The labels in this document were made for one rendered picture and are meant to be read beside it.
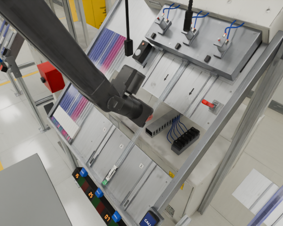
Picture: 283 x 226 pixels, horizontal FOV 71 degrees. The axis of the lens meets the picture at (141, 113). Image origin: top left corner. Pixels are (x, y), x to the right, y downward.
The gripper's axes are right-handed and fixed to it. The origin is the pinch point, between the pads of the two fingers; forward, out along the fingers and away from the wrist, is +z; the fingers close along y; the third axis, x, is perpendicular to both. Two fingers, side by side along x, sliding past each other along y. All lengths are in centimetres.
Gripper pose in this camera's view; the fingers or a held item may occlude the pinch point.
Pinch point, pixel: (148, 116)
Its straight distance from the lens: 68.0
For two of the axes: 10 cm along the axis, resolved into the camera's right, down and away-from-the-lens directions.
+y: -6.7, -5.1, 5.4
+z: 5.0, 2.2, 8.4
